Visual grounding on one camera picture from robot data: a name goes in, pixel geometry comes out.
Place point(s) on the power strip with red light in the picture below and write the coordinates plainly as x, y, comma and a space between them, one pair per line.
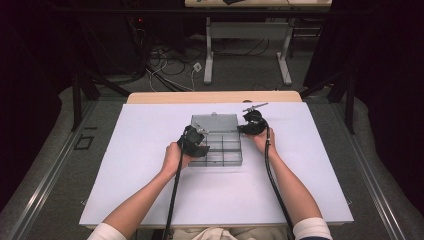
138, 25

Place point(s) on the person's beige clothing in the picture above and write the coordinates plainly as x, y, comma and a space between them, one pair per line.
216, 234

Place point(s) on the aluminium floor rail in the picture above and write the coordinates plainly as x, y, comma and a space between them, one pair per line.
370, 176
50, 173

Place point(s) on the white table cover sheet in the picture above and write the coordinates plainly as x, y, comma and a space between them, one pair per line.
216, 193

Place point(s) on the person's left hand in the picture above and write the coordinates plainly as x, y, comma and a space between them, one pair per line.
173, 160

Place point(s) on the person's right hand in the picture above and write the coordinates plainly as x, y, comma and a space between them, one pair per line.
261, 141

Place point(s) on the white-legged desk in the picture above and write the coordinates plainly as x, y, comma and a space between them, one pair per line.
248, 30

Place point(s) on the dark curtain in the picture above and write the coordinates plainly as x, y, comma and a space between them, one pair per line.
390, 83
26, 100

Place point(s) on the person's white left sleeve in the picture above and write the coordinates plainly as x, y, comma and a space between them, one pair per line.
106, 233

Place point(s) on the black metal stand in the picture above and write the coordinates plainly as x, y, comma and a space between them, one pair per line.
77, 100
349, 103

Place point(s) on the white power adapter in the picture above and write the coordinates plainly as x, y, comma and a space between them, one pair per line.
197, 66

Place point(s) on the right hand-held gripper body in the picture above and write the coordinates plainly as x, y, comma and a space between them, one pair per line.
258, 125

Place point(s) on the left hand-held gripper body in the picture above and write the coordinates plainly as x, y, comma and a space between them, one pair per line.
190, 141

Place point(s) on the clear plastic compartment box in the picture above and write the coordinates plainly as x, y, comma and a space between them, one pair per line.
226, 146

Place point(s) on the light wooden table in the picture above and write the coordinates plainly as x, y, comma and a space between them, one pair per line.
213, 97

